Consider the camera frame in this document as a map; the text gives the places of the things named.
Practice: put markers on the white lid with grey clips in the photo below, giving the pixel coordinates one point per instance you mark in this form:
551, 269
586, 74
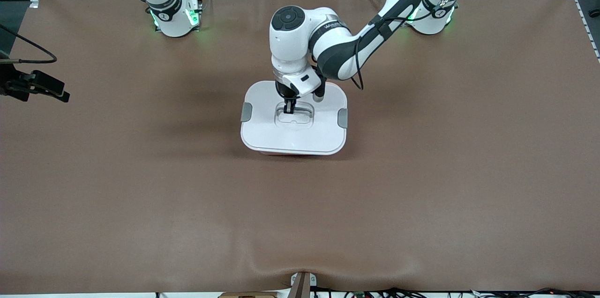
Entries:
290, 136

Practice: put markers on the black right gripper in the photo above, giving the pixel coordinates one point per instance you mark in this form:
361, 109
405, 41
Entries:
10, 80

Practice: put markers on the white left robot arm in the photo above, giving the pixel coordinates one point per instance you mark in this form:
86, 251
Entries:
328, 40

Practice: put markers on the small black round object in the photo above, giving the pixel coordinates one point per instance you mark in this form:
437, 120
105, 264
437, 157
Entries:
595, 13

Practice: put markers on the pink plastic box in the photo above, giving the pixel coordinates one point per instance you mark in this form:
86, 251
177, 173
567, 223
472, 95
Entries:
290, 153

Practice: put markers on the white perforated edge strip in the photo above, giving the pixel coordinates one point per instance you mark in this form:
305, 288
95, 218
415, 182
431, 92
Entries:
588, 26

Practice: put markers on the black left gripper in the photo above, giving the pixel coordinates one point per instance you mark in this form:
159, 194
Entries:
284, 92

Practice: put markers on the brown table mat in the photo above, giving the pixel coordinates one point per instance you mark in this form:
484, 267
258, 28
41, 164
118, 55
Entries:
300, 223

